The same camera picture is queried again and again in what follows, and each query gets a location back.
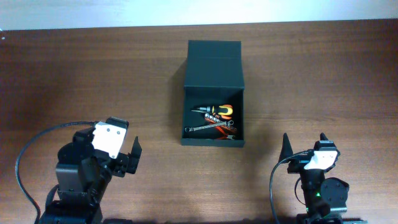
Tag black left camera cable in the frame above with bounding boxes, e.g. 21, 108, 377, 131
14, 121, 97, 224

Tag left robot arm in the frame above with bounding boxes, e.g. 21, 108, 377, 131
39, 117, 142, 223

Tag orange socket bit rail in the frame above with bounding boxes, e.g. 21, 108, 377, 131
204, 113, 234, 127

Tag yellow black stubby screwdriver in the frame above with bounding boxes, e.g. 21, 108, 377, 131
197, 105, 233, 116

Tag black camera cable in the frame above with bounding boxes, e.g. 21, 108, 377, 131
269, 149, 313, 224
14, 121, 97, 224

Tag black right camera cable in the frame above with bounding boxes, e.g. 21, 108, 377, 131
269, 149, 313, 224

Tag black open box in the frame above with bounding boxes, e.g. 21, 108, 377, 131
181, 40, 245, 147

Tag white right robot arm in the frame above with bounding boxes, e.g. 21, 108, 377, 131
275, 133, 367, 224

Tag silver double ring wrench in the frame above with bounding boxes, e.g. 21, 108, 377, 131
184, 121, 233, 133

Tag orange black needle nose pliers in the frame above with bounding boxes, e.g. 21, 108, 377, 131
191, 105, 233, 120

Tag red handled small pliers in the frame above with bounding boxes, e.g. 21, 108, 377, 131
215, 126, 238, 140

